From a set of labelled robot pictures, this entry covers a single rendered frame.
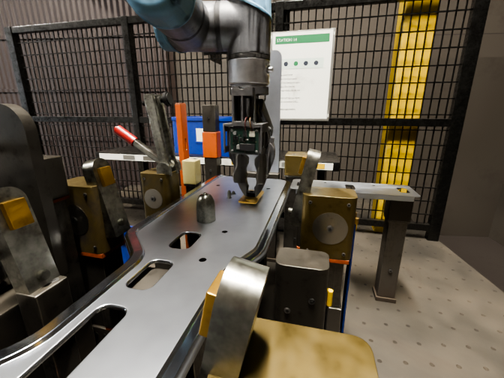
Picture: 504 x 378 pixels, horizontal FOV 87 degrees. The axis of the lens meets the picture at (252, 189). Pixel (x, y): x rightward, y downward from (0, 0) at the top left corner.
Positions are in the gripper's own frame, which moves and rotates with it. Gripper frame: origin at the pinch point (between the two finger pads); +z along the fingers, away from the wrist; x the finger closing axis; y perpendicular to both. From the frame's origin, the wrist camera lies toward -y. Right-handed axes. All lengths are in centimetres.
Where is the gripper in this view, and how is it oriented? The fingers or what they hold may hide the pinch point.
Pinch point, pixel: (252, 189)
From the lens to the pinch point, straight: 56.5
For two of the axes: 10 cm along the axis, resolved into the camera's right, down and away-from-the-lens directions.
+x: 9.7, 0.7, -2.3
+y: -2.4, 2.8, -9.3
